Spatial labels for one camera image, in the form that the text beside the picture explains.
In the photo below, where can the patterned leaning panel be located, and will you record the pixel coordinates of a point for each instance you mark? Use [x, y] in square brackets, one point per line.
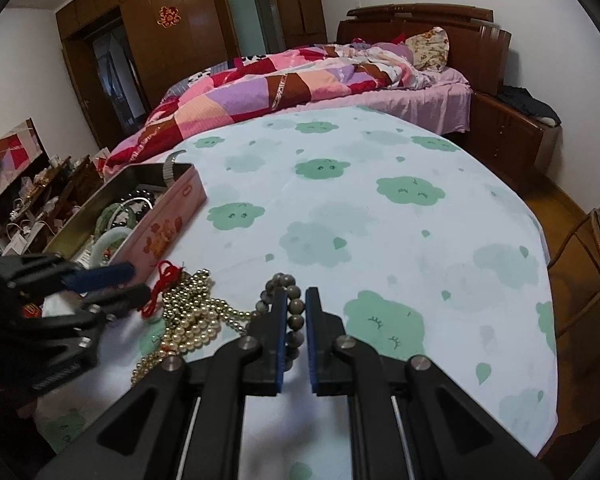
[15, 152]

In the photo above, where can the wooden nightstand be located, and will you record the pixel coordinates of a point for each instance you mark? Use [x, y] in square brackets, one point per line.
[505, 140]

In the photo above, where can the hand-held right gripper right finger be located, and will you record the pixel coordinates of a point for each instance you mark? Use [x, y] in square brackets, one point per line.
[312, 340]

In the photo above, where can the wooden headboard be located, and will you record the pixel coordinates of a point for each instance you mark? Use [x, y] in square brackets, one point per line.
[480, 45]

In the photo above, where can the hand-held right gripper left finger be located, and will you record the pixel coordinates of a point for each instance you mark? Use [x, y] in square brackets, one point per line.
[280, 340]

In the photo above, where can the cluttered wooden shelf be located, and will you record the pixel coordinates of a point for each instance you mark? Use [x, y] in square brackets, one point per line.
[45, 200]

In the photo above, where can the patchwork quilt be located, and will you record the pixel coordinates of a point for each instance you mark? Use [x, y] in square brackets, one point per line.
[240, 90]

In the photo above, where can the green cloud print tablecloth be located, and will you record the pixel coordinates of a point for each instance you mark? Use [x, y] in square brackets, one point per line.
[380, 240]

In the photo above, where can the red paper decoration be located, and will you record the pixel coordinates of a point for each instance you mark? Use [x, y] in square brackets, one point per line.
[168, 16]

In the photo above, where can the bed with pink sheet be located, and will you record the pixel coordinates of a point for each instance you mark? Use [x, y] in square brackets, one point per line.
[445, 90]

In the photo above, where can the floral pillow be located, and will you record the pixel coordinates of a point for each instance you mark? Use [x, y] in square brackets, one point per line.
[430, 47]

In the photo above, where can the white jade bangle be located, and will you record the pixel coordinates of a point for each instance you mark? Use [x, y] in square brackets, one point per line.
[110, 234]

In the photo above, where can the pink metal tin box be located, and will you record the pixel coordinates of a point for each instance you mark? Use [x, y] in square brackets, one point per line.
[165, 220]

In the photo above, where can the wooden wardrobe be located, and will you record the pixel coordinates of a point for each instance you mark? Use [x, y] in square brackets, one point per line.
[190, 50]

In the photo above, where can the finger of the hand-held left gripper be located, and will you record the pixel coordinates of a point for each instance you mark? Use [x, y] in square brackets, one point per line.
[122, 300]
[105, 276]

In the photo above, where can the wicker chair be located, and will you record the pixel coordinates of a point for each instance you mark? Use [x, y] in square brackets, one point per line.
[575, 240]

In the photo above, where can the green jade bangle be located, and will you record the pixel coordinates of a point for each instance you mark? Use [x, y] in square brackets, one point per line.
[105, 217]

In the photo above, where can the metal watch band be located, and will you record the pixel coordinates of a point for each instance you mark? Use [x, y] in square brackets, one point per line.
[172, 167]

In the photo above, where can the dark clothes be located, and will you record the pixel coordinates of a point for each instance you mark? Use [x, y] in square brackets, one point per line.
[527, 102]

